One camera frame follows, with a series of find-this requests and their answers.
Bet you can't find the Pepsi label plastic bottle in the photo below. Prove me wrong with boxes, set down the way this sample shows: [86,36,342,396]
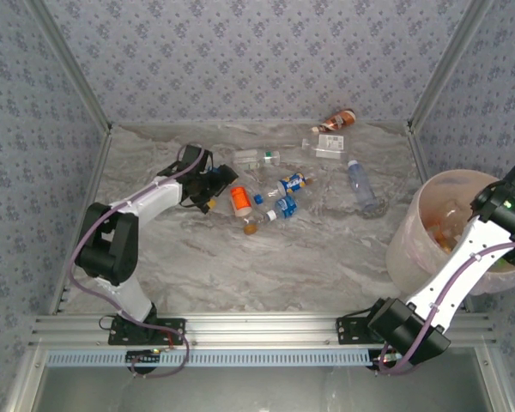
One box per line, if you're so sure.
[276,171,317,196]

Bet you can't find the blue cap clear bottle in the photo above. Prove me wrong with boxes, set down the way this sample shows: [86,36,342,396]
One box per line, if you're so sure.
[252,193,278,214]

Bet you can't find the pale blue tinted bottle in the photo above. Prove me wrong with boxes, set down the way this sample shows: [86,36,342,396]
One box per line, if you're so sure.
[347,159,378,210]

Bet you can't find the brown cap clear bottle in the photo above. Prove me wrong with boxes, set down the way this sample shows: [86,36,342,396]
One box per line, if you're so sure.
[243,209,272,236]

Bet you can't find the left small control board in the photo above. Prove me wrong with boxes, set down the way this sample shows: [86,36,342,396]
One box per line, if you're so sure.
[125,348,162,367]

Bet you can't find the grey metal panel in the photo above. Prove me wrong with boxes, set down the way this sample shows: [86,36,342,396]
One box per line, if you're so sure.
[27,364,497,412]

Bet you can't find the aluminium frame post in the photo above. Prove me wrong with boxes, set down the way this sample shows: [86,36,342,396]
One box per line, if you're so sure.
[405,0,497,135]
[23,0,114,135]

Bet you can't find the orange label plastic bottle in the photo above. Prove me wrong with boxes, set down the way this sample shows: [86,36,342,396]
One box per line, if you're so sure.
[229,185,255,218]

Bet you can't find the aluminium frame leg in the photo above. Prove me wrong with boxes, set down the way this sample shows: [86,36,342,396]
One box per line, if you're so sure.
[471,347,515,412]
[2,347,48,412]

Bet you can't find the right small control board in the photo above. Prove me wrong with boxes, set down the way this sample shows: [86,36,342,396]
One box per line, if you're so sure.
[371,348,403,371]

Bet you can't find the green white label clear bottle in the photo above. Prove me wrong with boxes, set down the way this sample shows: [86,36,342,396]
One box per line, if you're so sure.
[233,148,282,170]

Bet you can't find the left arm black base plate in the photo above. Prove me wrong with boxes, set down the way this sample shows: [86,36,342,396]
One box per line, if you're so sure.
[107,315,187,347]

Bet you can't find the blue label water bottle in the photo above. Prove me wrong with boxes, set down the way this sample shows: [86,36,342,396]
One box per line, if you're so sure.
[265,195,300,222]

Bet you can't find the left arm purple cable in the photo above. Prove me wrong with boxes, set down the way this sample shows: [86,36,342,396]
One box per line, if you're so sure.
[68,143,207,379]

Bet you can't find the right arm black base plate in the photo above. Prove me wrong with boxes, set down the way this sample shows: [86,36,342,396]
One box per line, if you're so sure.
[336,315,385,346]

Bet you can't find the aluminium extrusion mounting rail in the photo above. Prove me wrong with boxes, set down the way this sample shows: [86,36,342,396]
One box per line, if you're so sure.
[27,312,498,349]

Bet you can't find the square clear white-label bottle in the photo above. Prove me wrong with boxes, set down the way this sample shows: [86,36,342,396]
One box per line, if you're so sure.
[301,133,349,161]

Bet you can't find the small control board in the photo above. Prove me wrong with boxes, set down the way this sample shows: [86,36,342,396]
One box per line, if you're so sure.
[125,348,162,367]
[371,348,403,371]

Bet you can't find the slotted grey cable duct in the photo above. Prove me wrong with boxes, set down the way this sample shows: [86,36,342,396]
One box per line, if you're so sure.
[45,348,381,368]

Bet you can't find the brown label drink bottle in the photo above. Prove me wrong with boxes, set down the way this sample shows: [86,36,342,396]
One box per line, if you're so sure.
[311,108,357,134]

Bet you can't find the gold red energy drink bottle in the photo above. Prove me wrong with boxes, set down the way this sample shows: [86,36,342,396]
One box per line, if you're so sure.
[428,225,461,255]

